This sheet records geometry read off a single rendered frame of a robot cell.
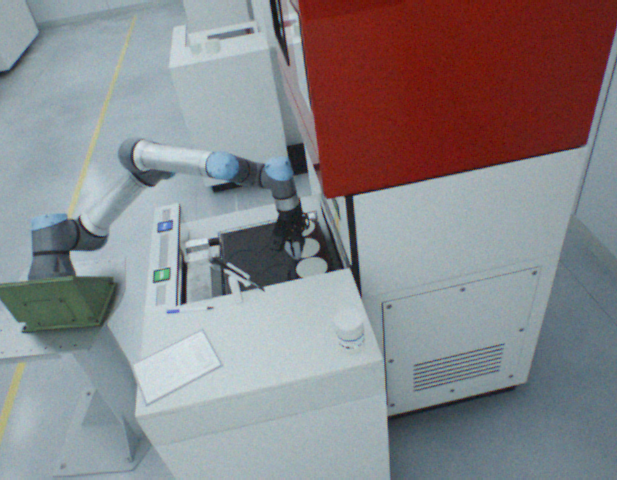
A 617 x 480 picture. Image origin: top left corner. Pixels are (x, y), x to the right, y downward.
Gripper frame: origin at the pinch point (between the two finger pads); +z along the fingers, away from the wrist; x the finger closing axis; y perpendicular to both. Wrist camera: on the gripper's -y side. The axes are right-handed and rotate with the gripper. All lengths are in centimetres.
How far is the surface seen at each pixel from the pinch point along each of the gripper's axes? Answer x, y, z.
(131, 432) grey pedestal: 73, -46, 79
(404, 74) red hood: -37, 6, -60
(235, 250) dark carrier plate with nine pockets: 22.7, -1.9, 0.5
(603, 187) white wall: -94, 146, 55
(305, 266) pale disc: -4.2, -1.4, 1.5
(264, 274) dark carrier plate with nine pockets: 7.0, -9.0, 1.2
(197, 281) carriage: 28.6, -17.6, 2.3
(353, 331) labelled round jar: -34.8, -32.1, -12.4
